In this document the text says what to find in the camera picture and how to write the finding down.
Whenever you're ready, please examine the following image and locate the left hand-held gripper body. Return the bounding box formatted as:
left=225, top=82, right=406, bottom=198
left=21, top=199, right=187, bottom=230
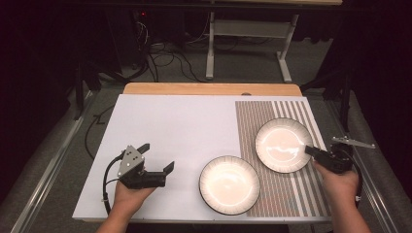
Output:
left=117, top=145, right=168, bottom=190

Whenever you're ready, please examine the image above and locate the metal floor rail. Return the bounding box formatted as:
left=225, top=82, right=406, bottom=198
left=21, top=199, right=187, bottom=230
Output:
left=12, top=90, right=95, bottom=233
left=326, top=99, right=400, bottom=233

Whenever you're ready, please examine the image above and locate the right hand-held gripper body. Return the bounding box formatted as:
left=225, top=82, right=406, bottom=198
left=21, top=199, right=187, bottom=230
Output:
left=318, top=136, right=377, bottom=175

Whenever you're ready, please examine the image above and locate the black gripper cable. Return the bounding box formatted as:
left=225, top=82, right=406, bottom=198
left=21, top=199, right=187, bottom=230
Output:
left=102, top=150, right=126, bottom=216
left=343, top=149, right=363, bottom=204

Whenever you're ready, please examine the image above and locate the black floor cable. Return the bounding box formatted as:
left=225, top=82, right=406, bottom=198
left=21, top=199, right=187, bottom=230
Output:
left=84, top=104, right=117, bottom=160

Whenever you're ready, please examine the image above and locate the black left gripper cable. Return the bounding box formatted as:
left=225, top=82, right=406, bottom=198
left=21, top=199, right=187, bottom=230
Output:
left=102, top=150, right=126, bottom=216

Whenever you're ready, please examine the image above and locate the dark computer tower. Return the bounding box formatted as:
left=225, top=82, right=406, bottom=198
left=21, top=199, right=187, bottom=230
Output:
left=106, top=9, right=154, bottom=76

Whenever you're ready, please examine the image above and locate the black stand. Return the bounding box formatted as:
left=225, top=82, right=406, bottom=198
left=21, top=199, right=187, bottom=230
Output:
left=73, top=60, right=102, bottom=121
left=300, top=68, right=355, bottom=133

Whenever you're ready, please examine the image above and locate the person's left hand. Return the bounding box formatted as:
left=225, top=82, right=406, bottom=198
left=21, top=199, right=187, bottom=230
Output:
left=111, top=182, right=156, bottom=218

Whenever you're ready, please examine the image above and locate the tangle of black floor cables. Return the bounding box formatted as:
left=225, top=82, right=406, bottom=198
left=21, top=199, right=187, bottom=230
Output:
left=129, top=18, right=209, bottom=83

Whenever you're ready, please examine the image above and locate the white ribbed plate dark rim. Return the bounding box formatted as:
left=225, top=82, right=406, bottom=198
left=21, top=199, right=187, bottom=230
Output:
left=255, top=116, right=315, bottom=175
left=198, top=154, right=261, bottom=216

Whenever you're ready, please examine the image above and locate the person's right hand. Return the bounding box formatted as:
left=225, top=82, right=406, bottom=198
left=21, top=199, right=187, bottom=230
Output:
left=313, top=160, right=361, bottom=209

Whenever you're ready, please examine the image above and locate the white board with striped pattern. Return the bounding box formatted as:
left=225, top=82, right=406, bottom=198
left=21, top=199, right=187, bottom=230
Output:
left=71, top=93, right=334, bottom=224

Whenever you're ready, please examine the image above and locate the white metal desk frame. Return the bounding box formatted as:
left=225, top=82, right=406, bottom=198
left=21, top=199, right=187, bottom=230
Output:
left=205, top=11, right=300, bottom=83

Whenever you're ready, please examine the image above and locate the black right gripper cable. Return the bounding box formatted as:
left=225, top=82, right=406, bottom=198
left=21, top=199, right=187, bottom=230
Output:
left=343, top=149, right=363, bottom=204

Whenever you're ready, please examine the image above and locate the wooden table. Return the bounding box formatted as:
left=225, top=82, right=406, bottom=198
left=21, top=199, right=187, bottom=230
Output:
left=122, top=82, right=303, bottom=97

